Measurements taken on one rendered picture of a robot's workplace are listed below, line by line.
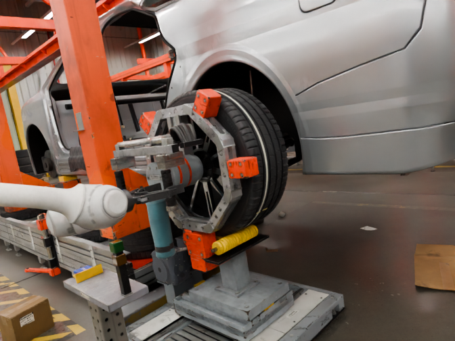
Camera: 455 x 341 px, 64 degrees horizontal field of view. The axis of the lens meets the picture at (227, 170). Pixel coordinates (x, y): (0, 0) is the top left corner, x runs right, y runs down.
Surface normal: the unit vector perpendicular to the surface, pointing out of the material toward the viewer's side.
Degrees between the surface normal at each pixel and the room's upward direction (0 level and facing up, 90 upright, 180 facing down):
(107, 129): 90
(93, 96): 90
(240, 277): 90
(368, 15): 90
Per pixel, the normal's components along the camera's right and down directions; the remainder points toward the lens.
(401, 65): -0.63, 0.21
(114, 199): 0.77, -0.16
